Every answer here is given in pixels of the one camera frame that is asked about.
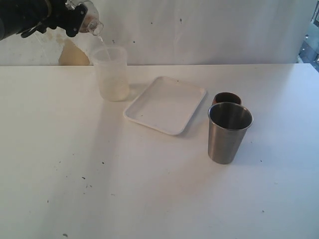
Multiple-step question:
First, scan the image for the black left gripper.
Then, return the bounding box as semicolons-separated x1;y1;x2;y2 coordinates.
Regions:
21;0;72;38

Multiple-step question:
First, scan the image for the clear dome lid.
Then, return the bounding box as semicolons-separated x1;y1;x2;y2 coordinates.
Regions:
65;0;103;36

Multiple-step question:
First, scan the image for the round wooden bowl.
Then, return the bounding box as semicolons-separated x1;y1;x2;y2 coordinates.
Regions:
212;92;242;105

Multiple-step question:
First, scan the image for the stainless steel cup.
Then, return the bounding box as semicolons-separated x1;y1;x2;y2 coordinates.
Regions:
208;102;253;164

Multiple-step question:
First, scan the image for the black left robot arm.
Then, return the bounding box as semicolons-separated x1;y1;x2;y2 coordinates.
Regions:
0;0;68;40

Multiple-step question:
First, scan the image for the translucent lidded plastic container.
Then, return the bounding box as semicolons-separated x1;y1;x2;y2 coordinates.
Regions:
91;45;130;102

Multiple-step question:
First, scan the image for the white rectangular tray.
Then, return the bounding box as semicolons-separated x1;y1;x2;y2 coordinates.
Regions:
123;76;206;136

